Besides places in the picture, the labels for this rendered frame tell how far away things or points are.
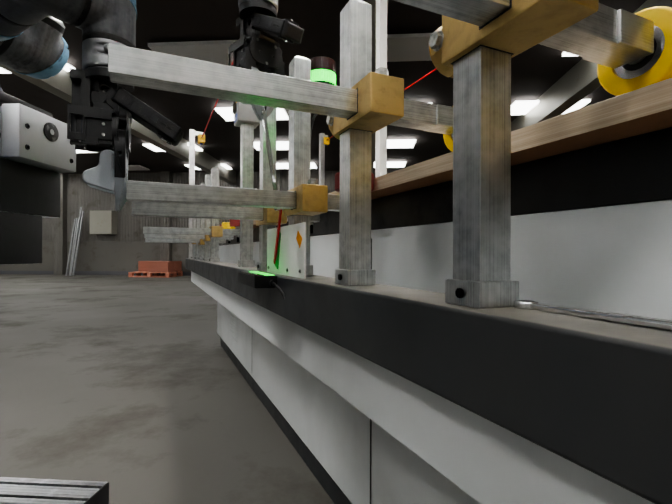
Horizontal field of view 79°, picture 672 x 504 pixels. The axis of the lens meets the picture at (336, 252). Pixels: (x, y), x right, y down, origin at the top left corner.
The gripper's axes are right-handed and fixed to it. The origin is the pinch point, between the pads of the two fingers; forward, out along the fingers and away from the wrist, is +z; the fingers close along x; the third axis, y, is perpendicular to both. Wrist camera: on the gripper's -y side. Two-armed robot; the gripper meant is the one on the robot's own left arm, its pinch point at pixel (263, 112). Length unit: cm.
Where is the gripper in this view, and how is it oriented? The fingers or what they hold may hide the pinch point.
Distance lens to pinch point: 81.8
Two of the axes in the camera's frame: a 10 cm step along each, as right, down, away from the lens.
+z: 0.0, 10.0, 0.0
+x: -7.2, 0.0, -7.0
